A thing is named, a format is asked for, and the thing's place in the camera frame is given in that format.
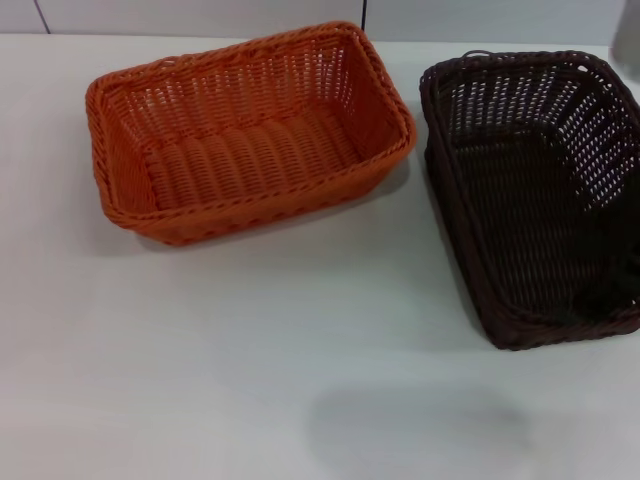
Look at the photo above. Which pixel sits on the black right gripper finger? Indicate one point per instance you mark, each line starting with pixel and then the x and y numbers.
pixel 607 302

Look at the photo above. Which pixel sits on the dark brown woven basket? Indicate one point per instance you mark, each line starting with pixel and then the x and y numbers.
pixel 520 210

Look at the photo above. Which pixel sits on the orange woven plastic basket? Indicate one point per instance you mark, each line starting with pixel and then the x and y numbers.
pixel 260 155

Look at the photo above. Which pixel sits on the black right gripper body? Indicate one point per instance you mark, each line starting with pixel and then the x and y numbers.
pixel 627 230

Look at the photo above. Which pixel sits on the dark vertical wall strip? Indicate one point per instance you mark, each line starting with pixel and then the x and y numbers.
pixel 364 12

